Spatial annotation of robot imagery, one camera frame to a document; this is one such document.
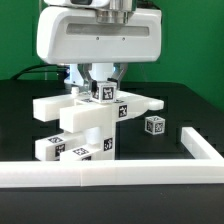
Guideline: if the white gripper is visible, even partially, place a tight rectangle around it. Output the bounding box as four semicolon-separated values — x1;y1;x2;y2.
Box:
36;6;162;91

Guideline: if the white tagged cube nut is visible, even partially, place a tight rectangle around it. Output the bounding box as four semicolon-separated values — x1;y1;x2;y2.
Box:
145;116;165;135
90;81;117;104

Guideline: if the white chair back part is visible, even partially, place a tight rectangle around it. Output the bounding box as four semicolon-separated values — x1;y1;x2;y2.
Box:
33;91;164;133

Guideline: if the white chair seat part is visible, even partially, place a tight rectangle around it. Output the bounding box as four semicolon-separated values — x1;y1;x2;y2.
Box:
69;87;118;162

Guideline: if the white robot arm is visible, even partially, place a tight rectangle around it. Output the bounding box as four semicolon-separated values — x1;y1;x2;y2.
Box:
36;0;162;85

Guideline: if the black cable with connector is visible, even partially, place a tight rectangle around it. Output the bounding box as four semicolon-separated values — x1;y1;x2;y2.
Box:
9;63;72;81

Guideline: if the white U-shaped obstacle frame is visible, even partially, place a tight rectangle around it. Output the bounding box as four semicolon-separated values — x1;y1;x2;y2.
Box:
0;127;224;188

